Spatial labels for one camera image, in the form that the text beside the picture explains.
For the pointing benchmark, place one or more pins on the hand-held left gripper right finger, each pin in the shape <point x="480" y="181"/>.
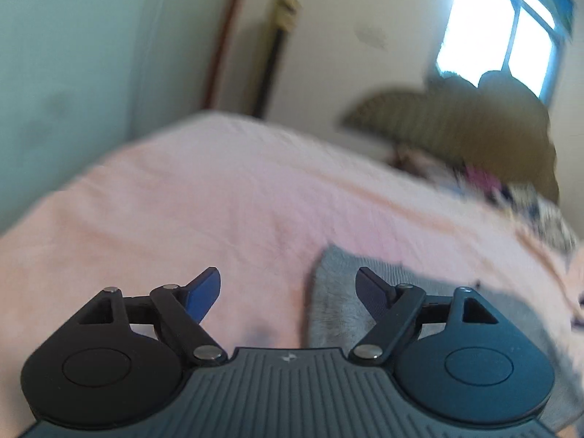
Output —
<point x="372" y="293"/>

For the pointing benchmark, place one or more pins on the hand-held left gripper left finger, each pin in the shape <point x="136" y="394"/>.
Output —
<point x="203" y="293"/>

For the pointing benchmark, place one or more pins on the grey sweater with navy sleeves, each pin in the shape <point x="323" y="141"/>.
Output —
<point x="333" y="301"/>

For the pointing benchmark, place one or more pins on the pink bed sheet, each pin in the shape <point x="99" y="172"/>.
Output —
<point x="205" y="191"/>

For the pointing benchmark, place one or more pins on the magenta garment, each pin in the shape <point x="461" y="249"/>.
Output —
<point x="483" y="179"/>

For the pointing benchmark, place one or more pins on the white patterned garment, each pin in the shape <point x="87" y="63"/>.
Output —
<point x="545" y="219"/>

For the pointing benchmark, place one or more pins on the olive quilted headboard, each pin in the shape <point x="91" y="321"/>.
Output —
<point x="479" y="123"/>

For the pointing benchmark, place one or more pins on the gold and black tower fan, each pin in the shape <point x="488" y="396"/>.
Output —
<point x="279" y="45"/>

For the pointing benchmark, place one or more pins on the white wardrobe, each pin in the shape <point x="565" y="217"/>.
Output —
<point x="82" y="64"/>

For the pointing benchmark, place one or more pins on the window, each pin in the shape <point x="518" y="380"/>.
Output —
<point x="483" y="27"/>

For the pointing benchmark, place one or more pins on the wooden door frame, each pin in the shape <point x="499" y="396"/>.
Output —
<point x="226" y="32"/>

